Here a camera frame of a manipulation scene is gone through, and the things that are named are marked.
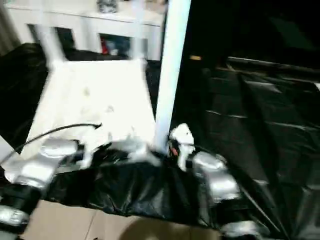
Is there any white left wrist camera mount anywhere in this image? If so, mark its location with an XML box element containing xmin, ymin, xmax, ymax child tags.
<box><xmin>79</xmin><ymin>141</ymin><xmax>101</xmax><ymax>169</ymax></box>

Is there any grey curtain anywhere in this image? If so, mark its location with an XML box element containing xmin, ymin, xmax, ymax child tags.
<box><xmin>0</xmin><ymin>0</ymin><xmax>23</xmax><ymax>56</ymax></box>

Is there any white plastic table leg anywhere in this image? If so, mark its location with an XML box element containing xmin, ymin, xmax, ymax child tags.
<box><xmin>129</xmin><ymin>0</ymin><xmax>149</xmax><ymax>64</ymax></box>
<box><xmin>34</xmin><ymin>24</ymin><xmax>69</xmax><ymax>69</ymax></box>
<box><xmin>153</xmin><ymin>0</ymin><xmax>193</xmax><ymax>155</ymax></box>
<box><xmin>0</xmin><ymin>135</ymin><xmax>24</xmax><ymax>176</ymax></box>

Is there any white glass-door cabinet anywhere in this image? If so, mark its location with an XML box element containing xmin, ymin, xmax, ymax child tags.
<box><xmin>7</xmin><ymin>0</ymin><xmax>168</xmax><ymax>61</ymax></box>

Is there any white plastic table top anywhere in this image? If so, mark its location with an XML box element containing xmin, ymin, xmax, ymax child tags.
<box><xmin>4</xmin><ymin>58</ymin><xmax>164</xmax><ymax>184</ymax></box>

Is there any black plastic mat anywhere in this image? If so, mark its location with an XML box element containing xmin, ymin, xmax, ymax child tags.
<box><xmin>0</xmin><ymin>42</ymin><xmax>320</xmax><ymax>240</ymax></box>

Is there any black horizontal bar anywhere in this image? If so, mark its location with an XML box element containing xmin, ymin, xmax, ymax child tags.
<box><xmin>226</xmin><ymin>56</ymin><xmax>320</xmax><ymax>74</ymax></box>

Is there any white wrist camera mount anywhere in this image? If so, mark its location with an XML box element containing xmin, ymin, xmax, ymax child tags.
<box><xmin>79</xmin><ymin>141</ymin><xmax>101</xmax><ymax>169</ymax></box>
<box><xmin>170</xmin><ymin>123</ymin><xmax>196</xmax><ymax>173</ymax></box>

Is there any dark patterned bundle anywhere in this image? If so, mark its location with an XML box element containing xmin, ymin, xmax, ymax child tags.
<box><xmin>96</xmin><ymin>0</ymin><xmax>119</xmax><ymax>14</ymax></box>

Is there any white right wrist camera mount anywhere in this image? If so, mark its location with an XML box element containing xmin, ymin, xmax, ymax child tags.
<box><xmin>170</xmin><ymin>123</ymin><xmax>196</xmax><ymax>173</ymax></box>

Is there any dark furniture with brass label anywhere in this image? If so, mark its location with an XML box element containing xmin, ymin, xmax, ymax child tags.
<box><xmin>179</xmin><ymin>0</ymin><xmax>320</xmax><ymax>65</ymax></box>

